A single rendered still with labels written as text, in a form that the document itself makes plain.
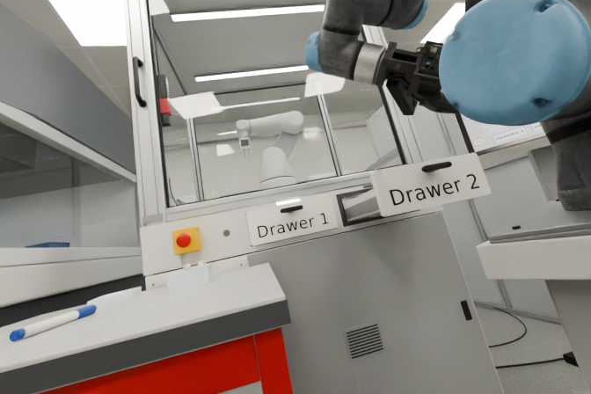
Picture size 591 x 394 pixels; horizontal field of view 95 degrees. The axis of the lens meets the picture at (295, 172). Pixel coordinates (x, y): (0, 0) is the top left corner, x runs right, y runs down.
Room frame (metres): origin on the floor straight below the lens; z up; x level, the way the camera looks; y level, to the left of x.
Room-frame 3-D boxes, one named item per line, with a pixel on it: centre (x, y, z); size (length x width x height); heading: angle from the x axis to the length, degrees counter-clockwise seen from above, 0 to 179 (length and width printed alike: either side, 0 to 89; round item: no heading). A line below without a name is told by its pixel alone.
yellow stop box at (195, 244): (0.83, 0.37, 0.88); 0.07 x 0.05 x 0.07; 100
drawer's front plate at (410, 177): (0.67, -0.32, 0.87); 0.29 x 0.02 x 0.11; 100
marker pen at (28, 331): (0.45, 0.41, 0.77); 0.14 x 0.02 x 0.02; 1
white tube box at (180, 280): (0.66, 0.29, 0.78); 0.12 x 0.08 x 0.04; 16
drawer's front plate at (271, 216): (0.91, 0.04, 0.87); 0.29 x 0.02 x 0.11; 100
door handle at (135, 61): (0.81, 0.46, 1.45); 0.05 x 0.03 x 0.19; 10
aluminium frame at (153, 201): (1.39, 0.09, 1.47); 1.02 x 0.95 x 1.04; 100
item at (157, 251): (1.39, 0.09, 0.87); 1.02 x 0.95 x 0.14; 100
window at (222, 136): (0.94, 0.01, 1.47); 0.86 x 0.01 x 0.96; 100
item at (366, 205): (0.87, -0.28, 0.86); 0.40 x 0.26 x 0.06; 10
